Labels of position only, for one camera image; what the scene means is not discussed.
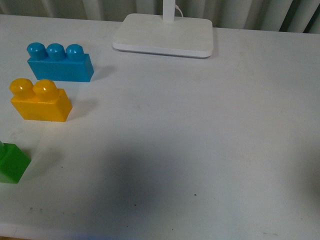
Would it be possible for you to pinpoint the white desk lamp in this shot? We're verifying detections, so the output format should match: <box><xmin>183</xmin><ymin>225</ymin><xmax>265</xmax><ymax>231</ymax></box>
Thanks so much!
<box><xmin>112</xmin><ymin>0</ymin><xmax>214</xmax><ymax>59</ymax></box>

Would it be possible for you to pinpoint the blue three-stud block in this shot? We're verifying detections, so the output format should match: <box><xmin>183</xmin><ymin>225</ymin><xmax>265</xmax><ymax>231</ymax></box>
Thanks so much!
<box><xmin>26</xmin><ymin>42</ymin><xmax>94</xmax><ymax>83</ymax></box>

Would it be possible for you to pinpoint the white lamp cable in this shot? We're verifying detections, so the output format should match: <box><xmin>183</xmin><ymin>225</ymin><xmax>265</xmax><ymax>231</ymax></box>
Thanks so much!
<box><xmin>174</xmin><ymin>4</ymin><xmax>185</xmax><ymax>18</ymax></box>

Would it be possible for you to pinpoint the grey-white curtain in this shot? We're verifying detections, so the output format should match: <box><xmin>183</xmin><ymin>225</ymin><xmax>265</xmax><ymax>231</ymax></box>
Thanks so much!
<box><xmin>0</xmin><ymin>0</ymin><xmax>320</xmax><ymax>34</ymax></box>

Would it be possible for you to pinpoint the green block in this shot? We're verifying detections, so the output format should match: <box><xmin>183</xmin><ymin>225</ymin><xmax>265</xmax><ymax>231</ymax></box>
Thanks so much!
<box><xmin>0</xmin><ymin>142</ymin><xmax>31</xmax><ymax>184</ymax></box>

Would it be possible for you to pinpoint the yellow two-stud block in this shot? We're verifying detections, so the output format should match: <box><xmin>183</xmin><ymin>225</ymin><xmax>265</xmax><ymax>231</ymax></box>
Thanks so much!
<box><xmin>9</xmin><ymin>78</ymin><xmax>72</xmax><ymax>122</ymax></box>

